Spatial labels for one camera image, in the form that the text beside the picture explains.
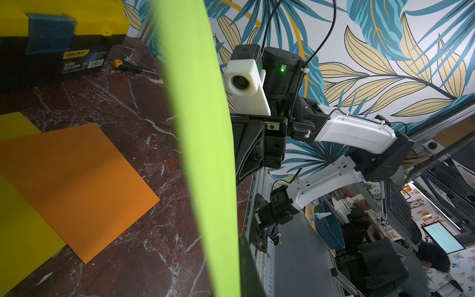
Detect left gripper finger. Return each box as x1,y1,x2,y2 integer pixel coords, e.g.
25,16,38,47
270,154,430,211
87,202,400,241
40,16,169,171
239,236,266,297

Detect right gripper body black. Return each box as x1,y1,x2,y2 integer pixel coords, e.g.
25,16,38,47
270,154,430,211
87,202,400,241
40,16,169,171
231,114,288,169

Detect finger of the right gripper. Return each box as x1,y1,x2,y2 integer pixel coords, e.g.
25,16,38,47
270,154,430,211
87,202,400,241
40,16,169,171
232,122,265,185

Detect green paper sheet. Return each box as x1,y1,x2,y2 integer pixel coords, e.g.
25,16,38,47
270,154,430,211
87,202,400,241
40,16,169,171
152,1,241,297

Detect orange paper sheet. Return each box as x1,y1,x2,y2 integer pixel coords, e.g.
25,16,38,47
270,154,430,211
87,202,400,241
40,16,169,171
1,124,159,262

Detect yellow paper sheet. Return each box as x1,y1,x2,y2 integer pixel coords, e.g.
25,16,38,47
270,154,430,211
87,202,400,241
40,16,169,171
0,112,68,297

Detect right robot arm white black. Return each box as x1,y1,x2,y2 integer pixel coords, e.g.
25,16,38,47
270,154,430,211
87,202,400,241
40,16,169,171
224,44,414,228

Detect small screwdriver yellow black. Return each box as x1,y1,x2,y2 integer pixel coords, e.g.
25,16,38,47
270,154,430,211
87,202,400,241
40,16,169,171
113,59,157,74

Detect yellow black toolbox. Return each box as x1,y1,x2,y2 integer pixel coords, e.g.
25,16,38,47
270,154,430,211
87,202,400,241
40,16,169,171
1,1,130,94

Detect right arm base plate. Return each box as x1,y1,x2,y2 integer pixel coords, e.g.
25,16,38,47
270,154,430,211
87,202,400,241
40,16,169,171
249,194,276,253

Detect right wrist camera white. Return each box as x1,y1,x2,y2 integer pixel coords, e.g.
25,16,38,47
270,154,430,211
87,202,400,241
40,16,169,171
224,44,271,116

